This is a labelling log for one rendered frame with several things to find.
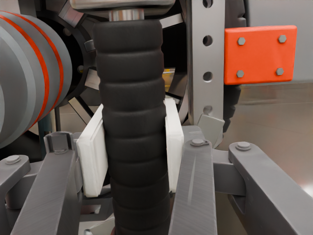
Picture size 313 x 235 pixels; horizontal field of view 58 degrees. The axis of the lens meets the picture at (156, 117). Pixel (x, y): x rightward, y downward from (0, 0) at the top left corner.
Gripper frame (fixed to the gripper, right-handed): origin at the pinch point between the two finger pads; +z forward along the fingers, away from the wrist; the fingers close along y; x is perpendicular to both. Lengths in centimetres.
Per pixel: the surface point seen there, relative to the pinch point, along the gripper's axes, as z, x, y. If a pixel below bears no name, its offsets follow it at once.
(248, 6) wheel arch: 52, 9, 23
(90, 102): 62, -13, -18
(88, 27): 58, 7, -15
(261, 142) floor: 186, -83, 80
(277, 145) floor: 179, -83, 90
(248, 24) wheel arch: 52, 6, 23
